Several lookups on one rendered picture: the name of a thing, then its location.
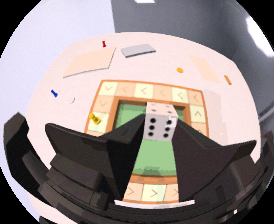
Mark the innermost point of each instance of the orange flat disc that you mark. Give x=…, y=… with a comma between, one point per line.
x=180, y=70

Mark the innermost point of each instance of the white die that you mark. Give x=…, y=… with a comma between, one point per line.
x=161, y=120

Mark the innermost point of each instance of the yellow game pawn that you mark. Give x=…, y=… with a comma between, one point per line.
x=95, y=119

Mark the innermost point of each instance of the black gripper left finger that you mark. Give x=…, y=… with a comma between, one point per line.
x=112, y=154

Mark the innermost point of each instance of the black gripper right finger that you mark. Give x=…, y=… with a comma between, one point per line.
x=199, y=160

